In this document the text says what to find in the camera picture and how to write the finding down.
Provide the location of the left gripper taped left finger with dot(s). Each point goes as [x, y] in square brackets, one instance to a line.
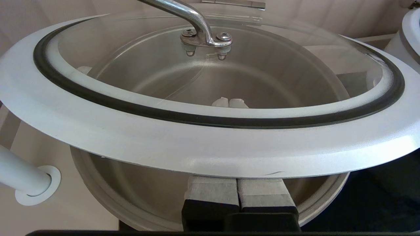
[210, 196]

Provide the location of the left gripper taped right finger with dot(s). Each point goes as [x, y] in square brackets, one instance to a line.
[265, 196]

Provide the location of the black glass cooktop panel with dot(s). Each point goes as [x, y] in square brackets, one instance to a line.
[377, 196]

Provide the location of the white rimmed glass lid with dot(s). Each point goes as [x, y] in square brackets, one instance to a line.
[413, 32]
[197, 147]

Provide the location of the white metal pole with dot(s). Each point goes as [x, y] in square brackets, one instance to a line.
[19, 173]

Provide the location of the white pot with steel liner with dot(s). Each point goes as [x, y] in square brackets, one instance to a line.
[393, 49]
[147, 196]

